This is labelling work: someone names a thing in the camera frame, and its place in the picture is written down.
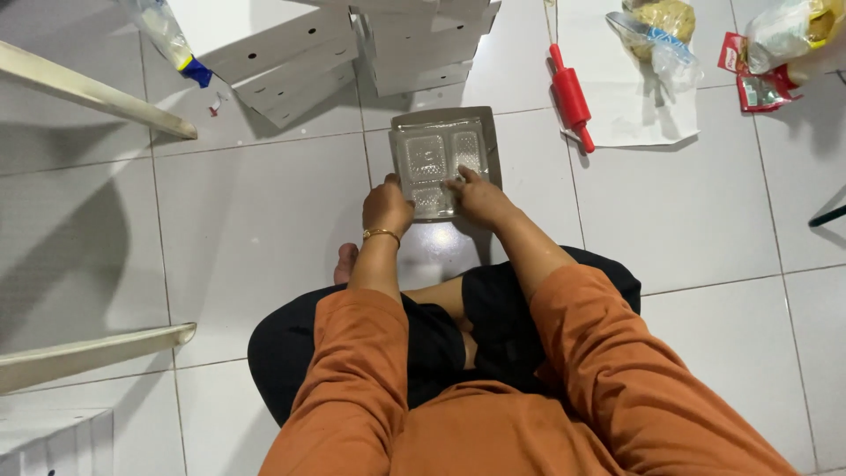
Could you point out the person's right hand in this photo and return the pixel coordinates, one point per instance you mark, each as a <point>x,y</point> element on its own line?
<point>482,198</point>

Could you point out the person's left hand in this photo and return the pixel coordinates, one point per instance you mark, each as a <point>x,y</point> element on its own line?
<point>387,208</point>

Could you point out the person's left fingers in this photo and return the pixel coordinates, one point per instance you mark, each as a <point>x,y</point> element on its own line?
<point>392,180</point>

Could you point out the clear plastic compartment tray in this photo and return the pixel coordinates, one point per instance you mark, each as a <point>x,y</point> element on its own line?
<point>433,158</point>

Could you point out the grey cardboard box base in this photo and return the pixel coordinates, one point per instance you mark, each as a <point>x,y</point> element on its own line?
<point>486,129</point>

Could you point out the stack of white cardboard boxes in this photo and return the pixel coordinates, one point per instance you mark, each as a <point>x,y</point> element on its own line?
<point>284,53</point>
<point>423,46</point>

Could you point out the small red white scrap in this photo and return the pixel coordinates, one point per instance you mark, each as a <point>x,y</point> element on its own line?
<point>215,106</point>

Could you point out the red rolling pin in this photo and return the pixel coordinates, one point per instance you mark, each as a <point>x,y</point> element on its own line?
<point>571,98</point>

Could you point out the white paper sheet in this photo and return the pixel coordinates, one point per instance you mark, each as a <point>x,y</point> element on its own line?
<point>621,86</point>

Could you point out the plastic bag with blue end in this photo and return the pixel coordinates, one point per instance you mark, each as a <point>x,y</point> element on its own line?
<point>168,36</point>

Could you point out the clear bag of dough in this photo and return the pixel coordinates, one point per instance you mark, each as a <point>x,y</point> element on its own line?
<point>657,33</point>

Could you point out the cream plastic chair leg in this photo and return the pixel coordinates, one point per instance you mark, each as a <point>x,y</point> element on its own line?
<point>92,92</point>
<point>86,354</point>

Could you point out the red snack packet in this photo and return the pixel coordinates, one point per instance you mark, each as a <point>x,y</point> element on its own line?
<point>753,82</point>

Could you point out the clear plastic food bag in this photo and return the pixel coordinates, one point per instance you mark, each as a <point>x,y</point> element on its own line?
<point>793,36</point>

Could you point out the white cardboard box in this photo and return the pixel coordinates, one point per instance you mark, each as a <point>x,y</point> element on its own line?
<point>56,443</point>

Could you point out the black chair leg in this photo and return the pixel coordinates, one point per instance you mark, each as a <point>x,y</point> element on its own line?
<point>827,216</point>

